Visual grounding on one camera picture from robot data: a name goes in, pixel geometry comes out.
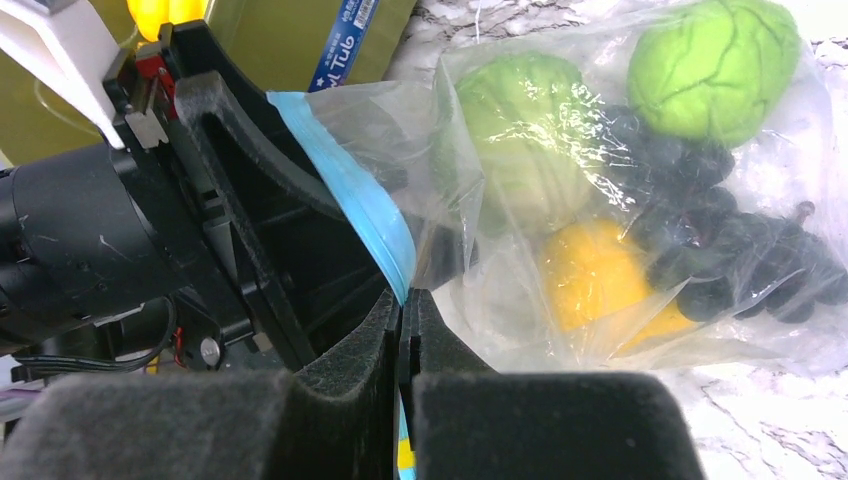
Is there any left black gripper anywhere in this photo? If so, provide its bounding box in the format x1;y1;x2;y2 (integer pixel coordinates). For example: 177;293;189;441
103;20;393;371

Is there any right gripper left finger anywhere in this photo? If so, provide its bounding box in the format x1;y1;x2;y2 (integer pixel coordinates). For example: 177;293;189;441
1;292;401;479

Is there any yellow fake lemon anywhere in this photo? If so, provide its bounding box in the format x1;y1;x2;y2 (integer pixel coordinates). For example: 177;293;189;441
539;220;695;353

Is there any dark fake grape bunch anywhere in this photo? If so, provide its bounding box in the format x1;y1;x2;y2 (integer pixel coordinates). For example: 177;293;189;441
599;105;847;324

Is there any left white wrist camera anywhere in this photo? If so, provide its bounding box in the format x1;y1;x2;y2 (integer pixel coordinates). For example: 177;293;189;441
1;0;125;149

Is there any olive green plastic bin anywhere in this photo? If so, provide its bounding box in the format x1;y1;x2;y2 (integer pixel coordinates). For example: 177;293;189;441
1;1;415;167

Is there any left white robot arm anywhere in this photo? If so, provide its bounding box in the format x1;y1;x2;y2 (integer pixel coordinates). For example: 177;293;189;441
1;20;389;373

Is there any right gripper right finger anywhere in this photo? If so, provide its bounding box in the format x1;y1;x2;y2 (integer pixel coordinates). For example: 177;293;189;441
397;290;704;479

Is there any yellow fake banana bunch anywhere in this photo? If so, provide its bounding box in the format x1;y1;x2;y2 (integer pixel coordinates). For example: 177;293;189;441
126;0;209;42

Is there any green fake cabbage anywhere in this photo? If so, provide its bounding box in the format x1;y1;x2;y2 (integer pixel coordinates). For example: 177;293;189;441
627;1;801;147

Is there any green fake lime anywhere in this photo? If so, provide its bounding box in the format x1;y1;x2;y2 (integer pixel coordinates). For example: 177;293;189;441
454;52;597;236

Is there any clear zip top bag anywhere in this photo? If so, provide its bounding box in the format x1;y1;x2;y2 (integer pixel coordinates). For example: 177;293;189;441
266;0;848;480

